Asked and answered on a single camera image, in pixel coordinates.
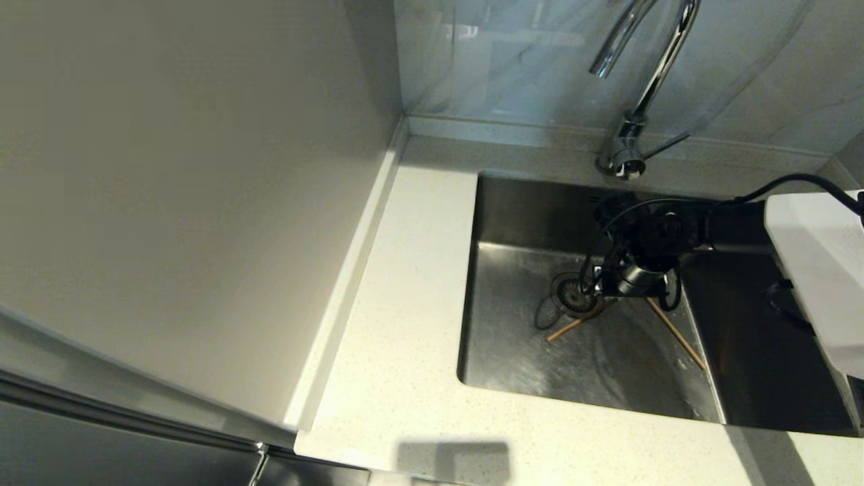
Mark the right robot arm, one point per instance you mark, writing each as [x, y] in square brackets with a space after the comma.
[810, 270]

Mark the grey tall cabinet door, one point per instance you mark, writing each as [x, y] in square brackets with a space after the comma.
[101, 452]

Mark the brown wooden chopstick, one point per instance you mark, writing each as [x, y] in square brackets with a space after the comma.
[678, 337]
[574, 324]

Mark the round metal drain strainer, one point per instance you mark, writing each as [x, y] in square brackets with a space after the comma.
[567, 297]

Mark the chrome gooseneck faucet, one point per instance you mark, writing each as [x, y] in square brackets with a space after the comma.
[628, 162]

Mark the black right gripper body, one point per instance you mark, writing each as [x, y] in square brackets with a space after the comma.
[658, 236]

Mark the stainless steel sink basin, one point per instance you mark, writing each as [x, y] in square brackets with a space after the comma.
[513, 364]

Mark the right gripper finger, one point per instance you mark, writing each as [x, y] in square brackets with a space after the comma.
[597, 280]
[613, 287]

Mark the grey base cabinet front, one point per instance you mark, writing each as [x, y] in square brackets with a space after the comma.
[317, 476]

